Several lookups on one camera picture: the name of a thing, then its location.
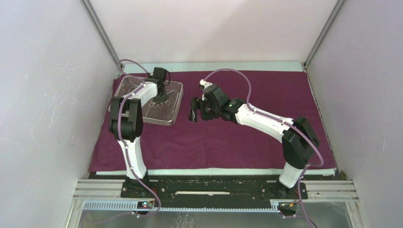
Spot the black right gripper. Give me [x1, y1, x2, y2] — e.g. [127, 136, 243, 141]
[188, 97, 220, 124]

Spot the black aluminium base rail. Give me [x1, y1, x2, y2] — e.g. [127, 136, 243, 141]
[66, 177, 366, 218]

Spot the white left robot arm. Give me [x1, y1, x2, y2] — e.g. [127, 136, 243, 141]
[109, 67, 171, 198]

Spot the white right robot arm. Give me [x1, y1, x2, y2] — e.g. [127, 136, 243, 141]
[189, 83, 320, 199]

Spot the magenta surgical wrap cloth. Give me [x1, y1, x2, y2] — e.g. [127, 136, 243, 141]
[88, 70, 336, 172]

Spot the metal mesh instrument tray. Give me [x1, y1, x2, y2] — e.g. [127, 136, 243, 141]
[114, 76, 183, 126]

